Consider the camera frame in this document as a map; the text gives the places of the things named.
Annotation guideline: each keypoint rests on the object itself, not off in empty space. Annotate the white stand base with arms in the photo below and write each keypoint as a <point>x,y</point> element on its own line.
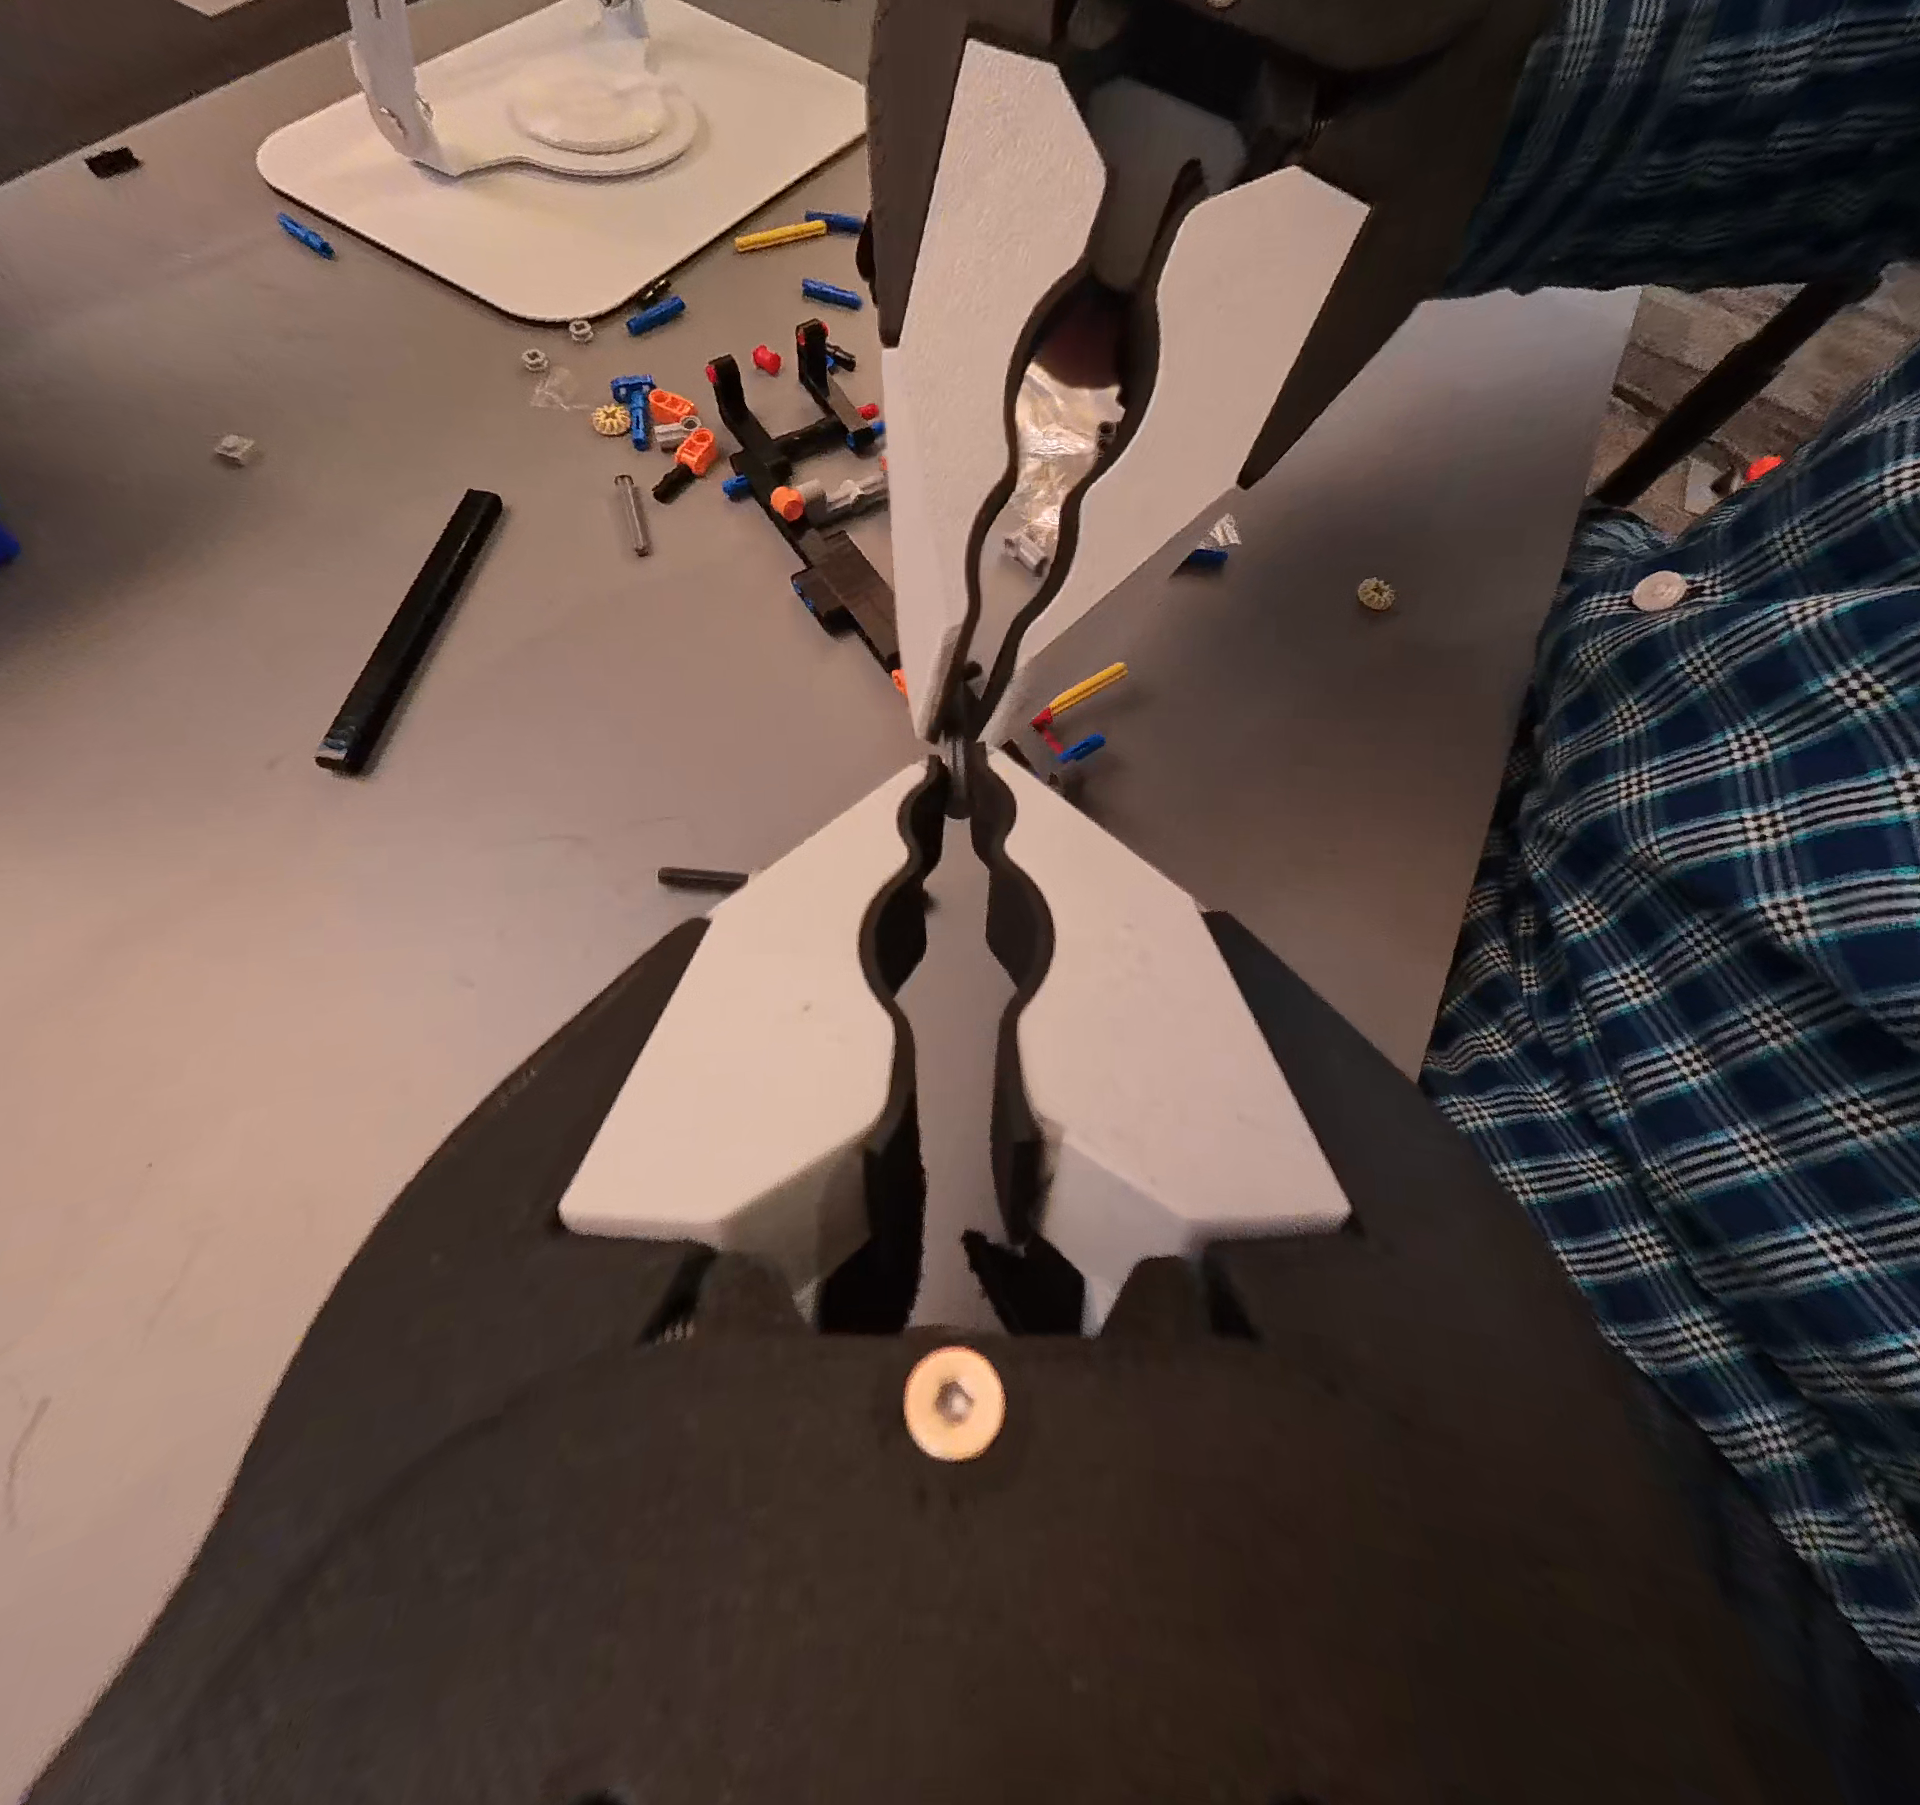
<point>599,201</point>

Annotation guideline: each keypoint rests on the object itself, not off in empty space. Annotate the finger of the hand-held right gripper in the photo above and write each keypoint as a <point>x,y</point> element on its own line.
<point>1229,335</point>
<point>960,335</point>

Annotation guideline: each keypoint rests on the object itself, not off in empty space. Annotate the black metal chair leg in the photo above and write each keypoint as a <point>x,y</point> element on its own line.
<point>1724,387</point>

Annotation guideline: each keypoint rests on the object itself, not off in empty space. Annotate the person's plaid shirt torso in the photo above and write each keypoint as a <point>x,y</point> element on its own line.
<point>1724,934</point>

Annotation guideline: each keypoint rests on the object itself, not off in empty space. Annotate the small flat black piece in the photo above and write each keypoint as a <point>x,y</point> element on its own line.
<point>113,161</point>

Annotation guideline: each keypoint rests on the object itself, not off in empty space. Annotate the scattered small lego pieces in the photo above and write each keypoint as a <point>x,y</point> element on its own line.
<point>659,411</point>

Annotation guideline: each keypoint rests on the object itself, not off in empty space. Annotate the small clear plastic bag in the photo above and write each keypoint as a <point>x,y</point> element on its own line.
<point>1056,457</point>

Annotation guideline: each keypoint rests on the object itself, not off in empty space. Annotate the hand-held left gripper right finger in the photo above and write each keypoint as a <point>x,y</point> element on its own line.
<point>1170,1069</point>

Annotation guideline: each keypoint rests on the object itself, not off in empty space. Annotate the yellow lego axle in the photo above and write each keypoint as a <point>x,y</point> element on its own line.
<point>1089,688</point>
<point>781,239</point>

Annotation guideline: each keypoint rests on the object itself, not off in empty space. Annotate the black square bar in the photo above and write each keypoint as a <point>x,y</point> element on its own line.
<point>412,630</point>

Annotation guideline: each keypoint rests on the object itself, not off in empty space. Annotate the small black lego pin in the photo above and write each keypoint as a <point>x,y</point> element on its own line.
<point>960,725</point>

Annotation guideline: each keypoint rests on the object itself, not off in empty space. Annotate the black lego frame assembly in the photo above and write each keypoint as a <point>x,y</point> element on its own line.
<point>781,448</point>

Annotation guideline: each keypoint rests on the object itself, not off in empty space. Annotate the person's right forearm plaid sleeve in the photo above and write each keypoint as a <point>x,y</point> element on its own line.
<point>1724,81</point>

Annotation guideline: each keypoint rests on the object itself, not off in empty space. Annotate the grey lego axle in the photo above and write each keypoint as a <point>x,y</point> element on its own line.
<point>632,515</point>

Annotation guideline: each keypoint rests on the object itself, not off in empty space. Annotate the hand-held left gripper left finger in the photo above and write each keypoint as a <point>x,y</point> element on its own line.
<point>750,1040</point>

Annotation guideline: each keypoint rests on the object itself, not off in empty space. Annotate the black lego axle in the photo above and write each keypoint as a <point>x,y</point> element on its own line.
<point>702,879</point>

